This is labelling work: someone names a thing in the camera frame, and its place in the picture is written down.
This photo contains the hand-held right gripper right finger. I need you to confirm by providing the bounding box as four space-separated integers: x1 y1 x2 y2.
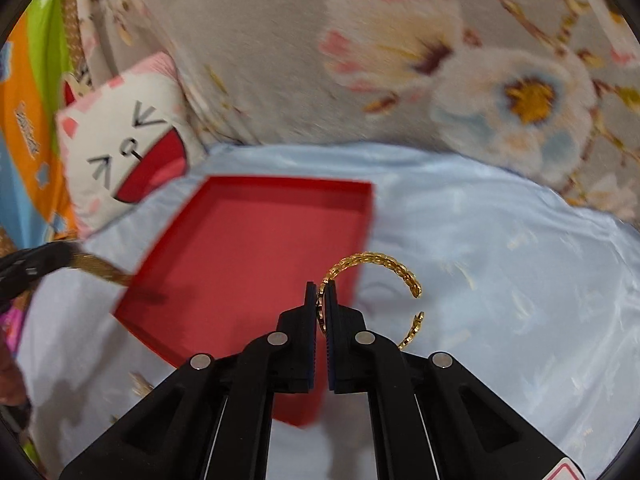
324 282 587 480

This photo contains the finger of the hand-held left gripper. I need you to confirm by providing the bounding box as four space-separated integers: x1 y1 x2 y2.
0 242 76 311

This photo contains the grey floral blanket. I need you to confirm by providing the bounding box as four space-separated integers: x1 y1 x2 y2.
75 0 640 221

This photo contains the colourful cartoon bed sheet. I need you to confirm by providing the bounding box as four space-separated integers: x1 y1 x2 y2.
0 0 83 341

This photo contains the red jewelry box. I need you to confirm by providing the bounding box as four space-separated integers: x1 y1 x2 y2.
112 175 375 428

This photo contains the gold chain-link bangle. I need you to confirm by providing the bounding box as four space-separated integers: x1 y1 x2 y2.
316 251 426 352

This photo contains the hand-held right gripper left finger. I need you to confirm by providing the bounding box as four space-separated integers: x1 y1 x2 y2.
59 281 321 480

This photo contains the white cat face pillow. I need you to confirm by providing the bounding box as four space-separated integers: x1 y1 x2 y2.
55 52 207 238

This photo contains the light blue satin cover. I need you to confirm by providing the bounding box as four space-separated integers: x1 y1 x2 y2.
15 141 636 480

